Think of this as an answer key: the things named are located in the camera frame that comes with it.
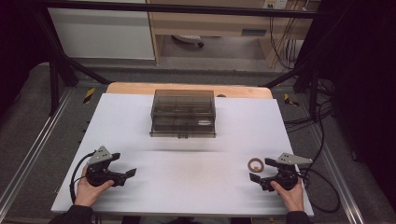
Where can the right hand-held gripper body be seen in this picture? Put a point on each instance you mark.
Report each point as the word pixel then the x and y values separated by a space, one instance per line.
pixel 286 177

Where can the white chair base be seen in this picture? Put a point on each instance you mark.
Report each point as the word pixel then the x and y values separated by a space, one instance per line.
pixel 188 39

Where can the white power strip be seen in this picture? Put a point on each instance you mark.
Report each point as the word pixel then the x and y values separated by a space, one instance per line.
pixel 275 3

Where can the person's right hand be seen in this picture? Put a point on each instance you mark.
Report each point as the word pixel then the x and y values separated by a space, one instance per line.
pixel 291 195

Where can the white cabinet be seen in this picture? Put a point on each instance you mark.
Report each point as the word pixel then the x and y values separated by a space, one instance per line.
pixel 101 32

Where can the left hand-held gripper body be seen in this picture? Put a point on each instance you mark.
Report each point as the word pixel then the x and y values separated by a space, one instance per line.
pixel 99 174

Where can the light wooden table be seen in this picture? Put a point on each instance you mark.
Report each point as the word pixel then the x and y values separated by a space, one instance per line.
pixel 186 88

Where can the light wooden desk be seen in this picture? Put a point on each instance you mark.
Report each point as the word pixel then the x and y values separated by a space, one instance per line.
pixel 224 26

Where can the person's left hand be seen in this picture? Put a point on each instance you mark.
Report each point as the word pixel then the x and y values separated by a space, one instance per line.
pixel 88 192

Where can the translucent grey drawer box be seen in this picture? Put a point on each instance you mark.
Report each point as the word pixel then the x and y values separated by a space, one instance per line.
pixel 183 113

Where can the person's lap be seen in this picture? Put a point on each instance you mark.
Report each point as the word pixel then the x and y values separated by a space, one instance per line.
pixel 183 220

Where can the black curtain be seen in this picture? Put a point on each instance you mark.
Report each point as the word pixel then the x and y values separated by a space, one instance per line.
pixel 18 40
pixel 361 77

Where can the black metal frame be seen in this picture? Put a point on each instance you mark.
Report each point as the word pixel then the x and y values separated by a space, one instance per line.
pixel 174 8

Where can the aluminium floor rail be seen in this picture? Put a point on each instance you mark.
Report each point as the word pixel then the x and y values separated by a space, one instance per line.
pixel 31 149
pixel 337 177

